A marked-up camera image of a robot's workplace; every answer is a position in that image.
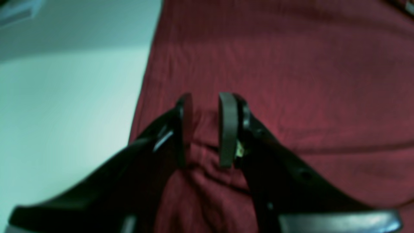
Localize dark red long-sleeve shirt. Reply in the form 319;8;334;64
130;0;414;233

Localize black curved left gripper left finger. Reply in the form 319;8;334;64
9;93;192;233

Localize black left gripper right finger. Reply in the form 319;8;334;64
219;92;403;233

